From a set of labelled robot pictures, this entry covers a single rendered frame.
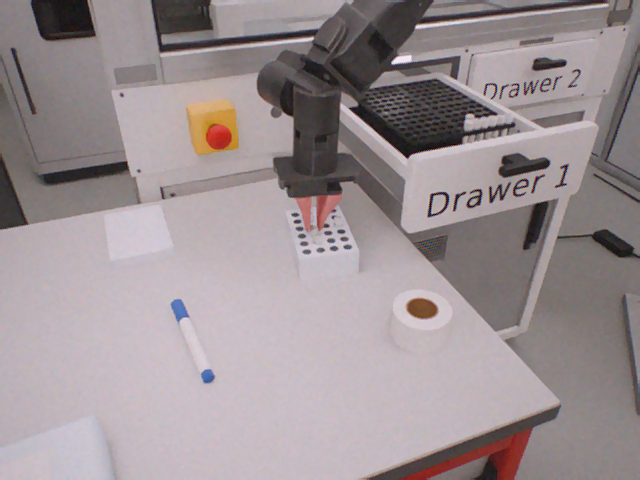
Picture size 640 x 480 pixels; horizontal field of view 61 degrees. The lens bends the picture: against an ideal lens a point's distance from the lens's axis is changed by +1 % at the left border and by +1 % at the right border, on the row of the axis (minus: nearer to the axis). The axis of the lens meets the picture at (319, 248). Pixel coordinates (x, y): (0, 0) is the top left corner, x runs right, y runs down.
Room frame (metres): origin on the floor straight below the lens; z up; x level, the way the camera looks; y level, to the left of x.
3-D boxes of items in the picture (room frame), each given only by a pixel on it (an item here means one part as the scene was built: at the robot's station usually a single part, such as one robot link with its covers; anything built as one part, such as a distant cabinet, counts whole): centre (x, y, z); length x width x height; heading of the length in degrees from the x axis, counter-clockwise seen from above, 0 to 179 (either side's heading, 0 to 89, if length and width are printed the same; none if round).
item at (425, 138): (0.75, -0.21, 0.90); 0.18 x 0.02 x 0.01; 112
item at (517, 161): (0.63, -0.26, 0.91); 0.07 x 0.04 x 0.01; 112
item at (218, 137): (0.78, 0.16, 0.88); 0.04 x 0.03 x 0.04; 112
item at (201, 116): (0.81, 0.17, 0.88); 0.07 x 0.05 x 0.07; 112
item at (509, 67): (1.07, -0.42, 0.87); 0.29 x 0.02 x 0.11; 112
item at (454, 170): (0.65, -0.25, 0.87); 0.29 x 0.02 x 0.11; 112
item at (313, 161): (0.62, 0.00, 0.92); 0.10 x 0.07 x 0.07; 102
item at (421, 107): (0.84, -0.17, 0.87); 0.22 x 0.18 x 0.06; 22
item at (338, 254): (0.63, 0.00, 0.78); 0.12 x 0.08 x 0.04; 12
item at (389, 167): (0.85, -0.17, 0.86); 0.40 x 0.26 x 0.06; 22
